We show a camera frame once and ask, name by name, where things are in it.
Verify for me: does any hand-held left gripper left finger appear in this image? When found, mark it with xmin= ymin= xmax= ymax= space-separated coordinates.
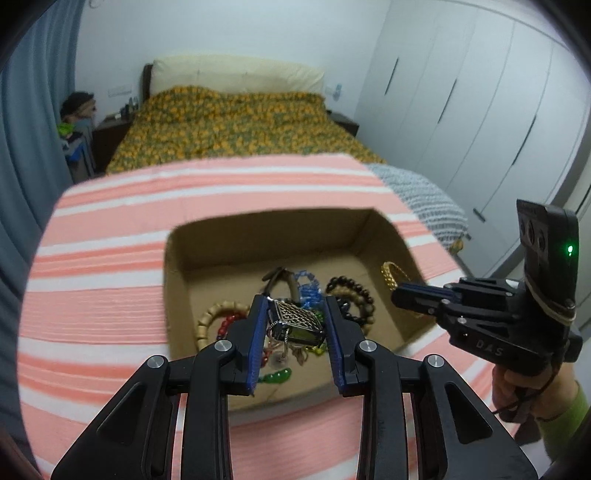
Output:
xmin=51 ymin=295 xmax=271 ymax=480

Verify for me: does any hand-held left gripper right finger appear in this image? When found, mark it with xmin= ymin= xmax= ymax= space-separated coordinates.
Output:
xmin=323 ymin=295 xmax=539 ymax=480

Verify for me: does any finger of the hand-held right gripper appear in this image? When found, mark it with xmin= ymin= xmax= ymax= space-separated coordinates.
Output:
xmin=392 ymin=278 xmax=525 ymax=303
xmin=392 ymin=295 xmax=445 ymax=322

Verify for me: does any red bead bracelet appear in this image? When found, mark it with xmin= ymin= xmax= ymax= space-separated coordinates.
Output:
xmin=216 ymin=313 xmax=274 ymax=367

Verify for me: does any gold rope bracelet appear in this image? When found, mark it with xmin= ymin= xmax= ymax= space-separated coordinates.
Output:
xmin=381 ymin=261 xmax=430 ymax=320

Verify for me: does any silver filigree charm keychain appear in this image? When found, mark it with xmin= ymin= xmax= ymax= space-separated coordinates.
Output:
xmin=265 ymin=298 xmax=325 ymax=366

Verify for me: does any small brown bead bracelet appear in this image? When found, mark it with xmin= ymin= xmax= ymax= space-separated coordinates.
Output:
xmin=331 ymin=285 xmax=376 ymax=326

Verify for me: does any tan wooden bead bracelet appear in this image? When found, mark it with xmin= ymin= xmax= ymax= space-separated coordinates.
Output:
xmin=196 ymin=300 xmax=251 ymax=352

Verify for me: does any blue crystal bead bracelet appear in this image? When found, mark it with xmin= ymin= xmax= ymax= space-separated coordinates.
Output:
xmin=295 ymin=270 xmax=325 ymax=311

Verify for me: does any dark bead bracelet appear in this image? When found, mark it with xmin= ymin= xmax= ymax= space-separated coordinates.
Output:
xmin=325 ymin=275 xmax=371 ymax=325

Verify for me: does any black leather strap watch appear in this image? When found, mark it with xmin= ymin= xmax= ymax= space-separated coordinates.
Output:
xmin=262 ymin=266 xmax=302 ymax=297

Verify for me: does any cardboard box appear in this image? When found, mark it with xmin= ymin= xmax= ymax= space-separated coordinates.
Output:
xmin=164 ymin=208 xmax=437 ymax=414

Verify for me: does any person's right forearm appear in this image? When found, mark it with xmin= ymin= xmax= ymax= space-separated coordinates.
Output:
xmin=538 ymin=381 xmax=591 ymax=467

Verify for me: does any person's right hand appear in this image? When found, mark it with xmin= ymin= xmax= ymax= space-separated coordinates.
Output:
xmin=492 ymin=364 xmax=561 ymax=423

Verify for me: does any grey checked blanket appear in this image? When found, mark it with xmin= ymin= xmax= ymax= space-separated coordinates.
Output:
xmin=369 ymin=164 xmax=470 ymax=254

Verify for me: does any pink striped blanket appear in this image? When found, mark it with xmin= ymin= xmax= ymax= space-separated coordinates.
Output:
xmin=16 ymin=154 xmax=522 ymax=480

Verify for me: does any dark wooden nightstand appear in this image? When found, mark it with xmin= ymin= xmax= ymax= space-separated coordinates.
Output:
xmin=330 ymin=111 xmax=360 ymax=137
xmin=92 ymin=115 xmax=136 ymax=174

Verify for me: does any white wardrobe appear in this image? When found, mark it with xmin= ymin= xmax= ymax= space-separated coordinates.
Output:
xmin=353 ymin=0 xmax=591 ymax=287

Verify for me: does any yellow floral blanket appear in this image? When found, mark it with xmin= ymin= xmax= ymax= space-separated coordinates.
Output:
xmin=105 ymin=85 xmax=386 ymax=176

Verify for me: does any cream pillow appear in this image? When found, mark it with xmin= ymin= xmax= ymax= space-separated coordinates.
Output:
xmin=151 ymin=55 xmax=325 ymax=96

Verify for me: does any pile of clothes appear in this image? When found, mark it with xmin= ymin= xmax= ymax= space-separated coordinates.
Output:
xmin=58 ymin=91 xmax=99 ymax=182

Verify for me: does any blue-grey curtain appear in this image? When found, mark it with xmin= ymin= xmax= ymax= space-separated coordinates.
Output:
xmin=0 ymin=0 xmax=85 ymax=393

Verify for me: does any green bead bracelet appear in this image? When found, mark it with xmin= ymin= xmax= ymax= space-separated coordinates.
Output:
xmin=257 ymin=368 xmax=293 ymax=387

